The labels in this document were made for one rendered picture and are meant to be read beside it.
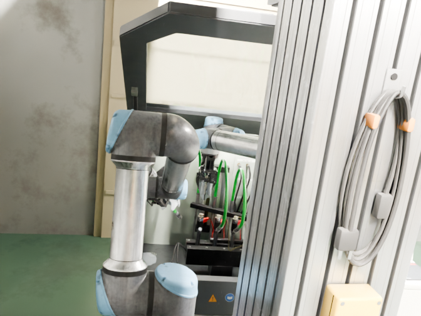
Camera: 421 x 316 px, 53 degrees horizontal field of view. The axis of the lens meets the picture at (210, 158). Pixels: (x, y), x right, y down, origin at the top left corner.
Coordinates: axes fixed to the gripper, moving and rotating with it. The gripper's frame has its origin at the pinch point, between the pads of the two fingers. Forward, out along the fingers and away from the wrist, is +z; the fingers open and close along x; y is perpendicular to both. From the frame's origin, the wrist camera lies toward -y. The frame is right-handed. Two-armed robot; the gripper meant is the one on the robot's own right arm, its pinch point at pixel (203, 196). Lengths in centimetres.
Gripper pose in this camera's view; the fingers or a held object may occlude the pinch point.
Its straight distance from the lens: 184.0
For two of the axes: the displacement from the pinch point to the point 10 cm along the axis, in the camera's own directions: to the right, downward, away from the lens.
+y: 1.1, 2.6, -9.6
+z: -1.2, 9.6, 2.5
